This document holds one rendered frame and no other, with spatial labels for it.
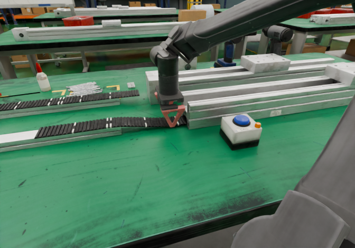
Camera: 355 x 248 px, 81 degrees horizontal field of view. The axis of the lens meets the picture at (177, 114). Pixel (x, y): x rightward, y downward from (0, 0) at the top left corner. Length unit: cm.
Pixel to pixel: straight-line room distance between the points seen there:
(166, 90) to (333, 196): 45
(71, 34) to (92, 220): 183
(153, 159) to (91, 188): 16
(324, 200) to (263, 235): 6
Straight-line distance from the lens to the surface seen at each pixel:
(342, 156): 23
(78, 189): 52
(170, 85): 57
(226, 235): 108
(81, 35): 211
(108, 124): 63
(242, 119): 57
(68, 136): 65
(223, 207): 46
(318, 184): 22
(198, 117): 62
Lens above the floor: 115
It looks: 31 degrees down
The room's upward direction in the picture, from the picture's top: straight up
